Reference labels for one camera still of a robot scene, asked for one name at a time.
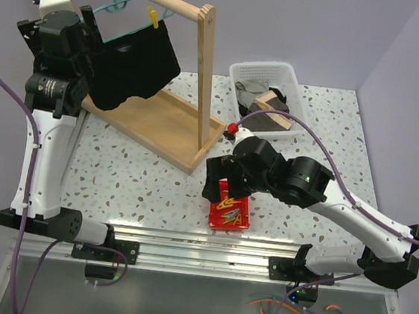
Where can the white plastic basket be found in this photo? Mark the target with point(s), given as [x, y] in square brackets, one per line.
[277, 75]

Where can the wooden block in basket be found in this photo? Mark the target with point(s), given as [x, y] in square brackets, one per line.
[269, 101]

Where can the teal plastic clothes hanger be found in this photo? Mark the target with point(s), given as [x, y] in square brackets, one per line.
[117, 6]

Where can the grey clothespin in tray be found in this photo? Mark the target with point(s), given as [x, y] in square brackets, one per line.
[230, 215]

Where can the red plastic tray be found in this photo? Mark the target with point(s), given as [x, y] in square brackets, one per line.
[216, 222]

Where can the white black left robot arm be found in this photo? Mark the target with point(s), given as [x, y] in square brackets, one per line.
[63, 44]

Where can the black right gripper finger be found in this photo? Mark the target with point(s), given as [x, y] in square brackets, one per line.
[239, 186]
[212, 190]

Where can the yellow clothespin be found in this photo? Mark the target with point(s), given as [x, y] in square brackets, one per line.
[227, 203]
[153, 16]

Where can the aluminium mounting rail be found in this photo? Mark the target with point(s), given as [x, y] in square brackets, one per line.
[203, 254]

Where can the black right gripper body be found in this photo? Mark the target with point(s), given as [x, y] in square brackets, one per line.
[228, 166]

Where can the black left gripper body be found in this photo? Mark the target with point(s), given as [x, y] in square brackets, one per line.
[92, 37]

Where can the grey clothes in basket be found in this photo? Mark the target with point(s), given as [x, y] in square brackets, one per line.
[246, 93]

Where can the wooden clothes rack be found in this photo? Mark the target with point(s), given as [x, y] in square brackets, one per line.
[174, 129]

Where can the yellow clothespin in tray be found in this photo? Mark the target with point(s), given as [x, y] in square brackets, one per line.
[227, 203]

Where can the black underwear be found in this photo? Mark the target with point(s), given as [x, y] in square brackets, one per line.
[138, 64]

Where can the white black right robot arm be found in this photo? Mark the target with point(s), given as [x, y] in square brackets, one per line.
[385, 253]

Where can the orange clothespin in tray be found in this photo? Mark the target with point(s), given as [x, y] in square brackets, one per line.
[238, 220]

